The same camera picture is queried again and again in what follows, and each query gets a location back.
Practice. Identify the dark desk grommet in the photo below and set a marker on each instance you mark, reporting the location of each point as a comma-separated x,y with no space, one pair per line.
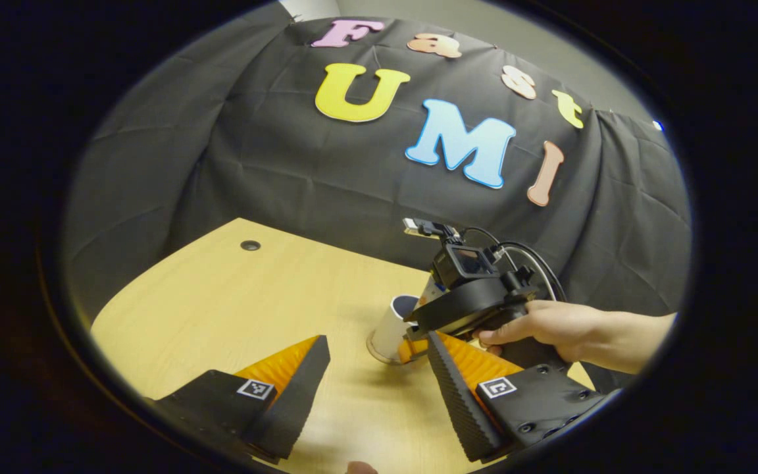
250,245

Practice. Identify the white cup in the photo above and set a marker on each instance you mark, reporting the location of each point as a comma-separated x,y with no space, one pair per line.
389,326

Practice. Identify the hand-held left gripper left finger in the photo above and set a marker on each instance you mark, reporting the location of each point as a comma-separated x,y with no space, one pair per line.
297,395

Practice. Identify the black backdrop cloth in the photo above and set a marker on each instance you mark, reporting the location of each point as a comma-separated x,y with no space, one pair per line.
287,171

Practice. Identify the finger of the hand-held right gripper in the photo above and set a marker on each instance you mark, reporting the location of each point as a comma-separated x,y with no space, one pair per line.
413,350

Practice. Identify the wooden desktop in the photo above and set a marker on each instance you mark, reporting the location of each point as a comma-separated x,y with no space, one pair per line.
254,309

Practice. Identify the white toothpaste tube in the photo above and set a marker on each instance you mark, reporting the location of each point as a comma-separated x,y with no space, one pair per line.
433,294

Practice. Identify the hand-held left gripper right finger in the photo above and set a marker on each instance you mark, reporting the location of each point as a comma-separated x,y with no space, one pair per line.
458,401

